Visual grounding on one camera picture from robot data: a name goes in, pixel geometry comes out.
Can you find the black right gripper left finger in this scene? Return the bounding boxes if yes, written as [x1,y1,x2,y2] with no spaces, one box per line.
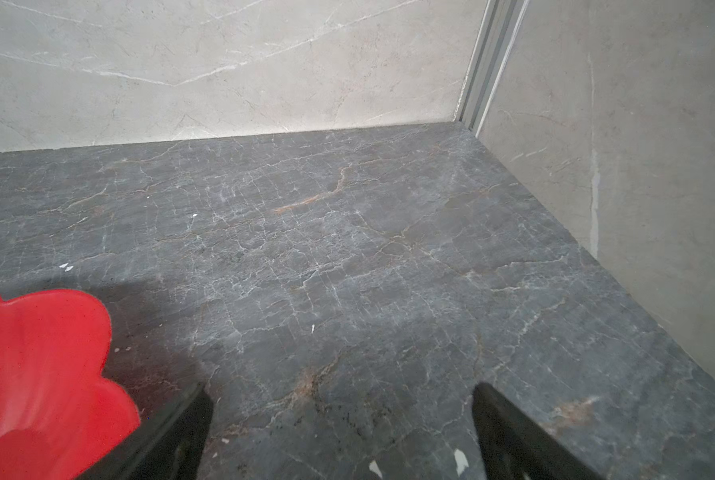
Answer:
[80,383,214,480]

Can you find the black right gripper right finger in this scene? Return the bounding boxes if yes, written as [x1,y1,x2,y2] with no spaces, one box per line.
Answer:
[471,382,601,479]

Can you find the red flower-shaped fruit bowl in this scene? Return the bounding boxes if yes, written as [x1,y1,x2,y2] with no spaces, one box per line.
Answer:
[0,289,141,479]

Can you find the aluminium corner frame post right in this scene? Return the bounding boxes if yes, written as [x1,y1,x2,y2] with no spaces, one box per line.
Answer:
[453,0,529,137]

